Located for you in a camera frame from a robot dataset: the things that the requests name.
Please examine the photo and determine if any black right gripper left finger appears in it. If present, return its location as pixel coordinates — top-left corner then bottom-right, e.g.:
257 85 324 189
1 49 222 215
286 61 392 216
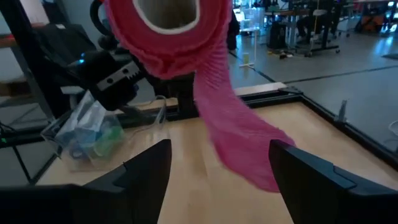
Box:
0 139 173 224

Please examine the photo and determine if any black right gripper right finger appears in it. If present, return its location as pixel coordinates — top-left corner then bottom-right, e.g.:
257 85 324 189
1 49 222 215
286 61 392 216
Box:
269 139 398 224

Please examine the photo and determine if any clear plastic bin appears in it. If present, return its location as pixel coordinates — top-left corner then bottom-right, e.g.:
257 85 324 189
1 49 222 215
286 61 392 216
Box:
40 90 169 172

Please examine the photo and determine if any pink elastic bandage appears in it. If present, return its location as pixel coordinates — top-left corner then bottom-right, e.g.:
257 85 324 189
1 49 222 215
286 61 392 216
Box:
103 0 296 193

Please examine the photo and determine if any zipper bag with green bandage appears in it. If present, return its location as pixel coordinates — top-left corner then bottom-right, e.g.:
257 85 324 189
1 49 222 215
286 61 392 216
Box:
90 118 127 159

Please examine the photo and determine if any zipper bag with blue bandage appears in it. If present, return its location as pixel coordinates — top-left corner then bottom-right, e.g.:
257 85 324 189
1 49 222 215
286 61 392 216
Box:
55 99 100 162

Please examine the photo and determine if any black trash bin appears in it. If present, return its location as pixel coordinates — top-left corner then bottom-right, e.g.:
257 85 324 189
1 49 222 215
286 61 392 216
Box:
269 23 287 50

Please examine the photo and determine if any black office desk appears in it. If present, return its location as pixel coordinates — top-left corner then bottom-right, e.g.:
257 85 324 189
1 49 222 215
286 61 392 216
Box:
264 0 341 58

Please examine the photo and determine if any orange black equipment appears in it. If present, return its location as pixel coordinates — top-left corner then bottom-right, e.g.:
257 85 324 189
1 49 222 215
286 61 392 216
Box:
357 12 386 34

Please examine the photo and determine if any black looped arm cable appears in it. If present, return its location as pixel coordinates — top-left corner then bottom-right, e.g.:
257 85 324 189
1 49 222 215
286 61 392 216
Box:
89 0 121 52

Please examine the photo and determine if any black aluminium table frame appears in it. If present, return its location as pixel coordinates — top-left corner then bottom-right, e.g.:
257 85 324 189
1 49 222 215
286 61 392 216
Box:
29 86 398 186

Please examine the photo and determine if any black upright post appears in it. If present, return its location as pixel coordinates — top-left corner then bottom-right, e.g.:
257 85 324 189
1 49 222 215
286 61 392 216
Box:
0 0 55 121

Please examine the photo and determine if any black frame clip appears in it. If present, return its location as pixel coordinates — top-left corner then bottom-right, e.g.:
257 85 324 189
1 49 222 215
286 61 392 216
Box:
338 99 348 123

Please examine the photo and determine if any white cable bundle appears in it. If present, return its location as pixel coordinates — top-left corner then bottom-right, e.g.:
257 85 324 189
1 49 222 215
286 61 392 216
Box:
387 119 398 138

